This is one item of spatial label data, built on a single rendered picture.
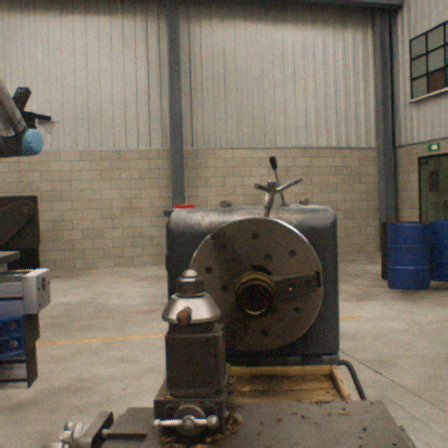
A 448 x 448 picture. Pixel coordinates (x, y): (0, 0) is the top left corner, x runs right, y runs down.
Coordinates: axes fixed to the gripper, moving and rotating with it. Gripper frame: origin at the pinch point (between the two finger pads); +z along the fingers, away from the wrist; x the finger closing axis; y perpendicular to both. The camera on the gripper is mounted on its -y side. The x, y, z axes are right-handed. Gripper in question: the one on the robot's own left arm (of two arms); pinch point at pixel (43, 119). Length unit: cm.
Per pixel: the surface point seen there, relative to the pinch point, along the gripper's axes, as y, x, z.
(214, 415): 45, 96, -97
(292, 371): 55, 100, -46
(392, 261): 100, 148, 603
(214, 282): 39, 79, -43
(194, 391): 43, 93, -96
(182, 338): 36, 91, -97
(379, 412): 46, 117, -85
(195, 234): 30, 69, -29
